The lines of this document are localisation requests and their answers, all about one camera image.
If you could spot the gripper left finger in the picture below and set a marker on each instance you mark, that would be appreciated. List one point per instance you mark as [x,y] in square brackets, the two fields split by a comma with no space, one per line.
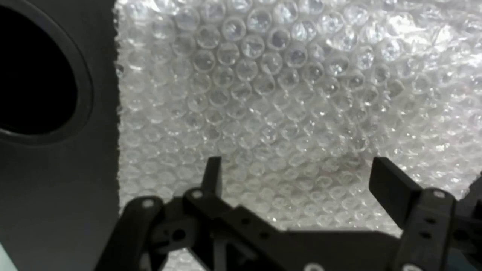
[211,218]

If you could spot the round black grommet hole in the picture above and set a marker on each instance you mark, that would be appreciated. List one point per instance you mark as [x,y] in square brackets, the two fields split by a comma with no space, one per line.
[34,71]

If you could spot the clear bubble wrap sheet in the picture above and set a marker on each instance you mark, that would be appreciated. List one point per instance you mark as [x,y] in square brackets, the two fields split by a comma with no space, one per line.
[286,94]

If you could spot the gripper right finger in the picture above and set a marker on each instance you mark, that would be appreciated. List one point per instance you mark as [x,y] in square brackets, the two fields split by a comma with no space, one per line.
[425,226]

